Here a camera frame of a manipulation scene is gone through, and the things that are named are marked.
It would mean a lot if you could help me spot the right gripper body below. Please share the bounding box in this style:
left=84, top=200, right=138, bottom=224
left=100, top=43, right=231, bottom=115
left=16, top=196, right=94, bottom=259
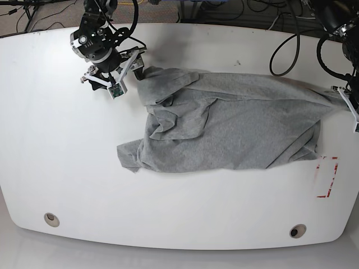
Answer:
left=80, top=47, right=147, bottom=88

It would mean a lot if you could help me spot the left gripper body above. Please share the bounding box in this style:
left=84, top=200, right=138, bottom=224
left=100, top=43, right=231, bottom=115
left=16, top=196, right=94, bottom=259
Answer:
left=331, top=86, right=358, bottom=126

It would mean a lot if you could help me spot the grey T-shirt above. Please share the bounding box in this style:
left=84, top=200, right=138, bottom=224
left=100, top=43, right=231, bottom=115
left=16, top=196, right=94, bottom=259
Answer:
left=117, top=67, right=347, bottom=173

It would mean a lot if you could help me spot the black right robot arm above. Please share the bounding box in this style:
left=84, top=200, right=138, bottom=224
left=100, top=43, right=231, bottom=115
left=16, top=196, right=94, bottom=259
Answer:
left=70, top=1, right=147, bottom=99

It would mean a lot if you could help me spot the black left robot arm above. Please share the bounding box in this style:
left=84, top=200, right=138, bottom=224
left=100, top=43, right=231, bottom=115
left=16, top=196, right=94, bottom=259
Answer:
left=304, top=0, right=358, bottom=133

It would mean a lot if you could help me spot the red tape rectangle marking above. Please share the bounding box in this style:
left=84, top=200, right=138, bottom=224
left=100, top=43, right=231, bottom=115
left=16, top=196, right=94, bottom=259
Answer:
left=314, top=156, right=339, bottom=198

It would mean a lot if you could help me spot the black tripod stand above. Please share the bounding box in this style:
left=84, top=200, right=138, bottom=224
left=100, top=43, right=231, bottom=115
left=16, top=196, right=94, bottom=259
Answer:
left=1, top=0, right=67, bottom=34

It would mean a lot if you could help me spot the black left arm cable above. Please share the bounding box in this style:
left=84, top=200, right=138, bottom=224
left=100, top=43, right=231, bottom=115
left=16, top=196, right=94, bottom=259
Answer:
left=269, top=0, right=351, bottom=85

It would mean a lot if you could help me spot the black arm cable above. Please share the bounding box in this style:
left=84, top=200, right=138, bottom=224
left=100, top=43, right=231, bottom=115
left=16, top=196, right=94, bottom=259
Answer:
left=269, top=0, right=351, bottom=85
left=92, top=0, right=148, bottom=57

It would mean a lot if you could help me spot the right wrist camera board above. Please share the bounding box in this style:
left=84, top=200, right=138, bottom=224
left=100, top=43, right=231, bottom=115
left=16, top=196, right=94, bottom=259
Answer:
left=107, top=82, right=127, bottom=99

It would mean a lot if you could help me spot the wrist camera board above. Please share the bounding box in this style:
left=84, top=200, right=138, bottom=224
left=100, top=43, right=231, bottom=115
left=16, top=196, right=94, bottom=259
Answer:
left=107, top=82, right=127, bottom=99
left=353, top=122, right=359, bottom=133

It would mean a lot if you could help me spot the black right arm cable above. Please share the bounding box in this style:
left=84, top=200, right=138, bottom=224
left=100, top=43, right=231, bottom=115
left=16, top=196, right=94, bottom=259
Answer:
left=92, top=0, right=148, bottom=57

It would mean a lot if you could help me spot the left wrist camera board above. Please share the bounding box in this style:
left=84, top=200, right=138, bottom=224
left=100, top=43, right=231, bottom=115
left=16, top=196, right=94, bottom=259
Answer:
left=353, top=122, right=359, bottom=133

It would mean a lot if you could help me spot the left table cable grommet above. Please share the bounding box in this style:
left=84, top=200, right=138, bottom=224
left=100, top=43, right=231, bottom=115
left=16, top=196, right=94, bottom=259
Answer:
left=44, top=213, right=59, bottom=228

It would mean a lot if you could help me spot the table cable grommet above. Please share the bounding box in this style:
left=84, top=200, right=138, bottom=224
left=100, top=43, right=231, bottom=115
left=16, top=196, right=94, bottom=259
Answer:
left=44, top=213, right=59, bottom=228
left=289, top=224, right=307, bottom=239

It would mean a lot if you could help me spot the right table cable grommet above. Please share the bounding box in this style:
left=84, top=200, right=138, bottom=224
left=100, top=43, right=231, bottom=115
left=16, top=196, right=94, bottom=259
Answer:
left=289, top=224, right=307, bottom=239

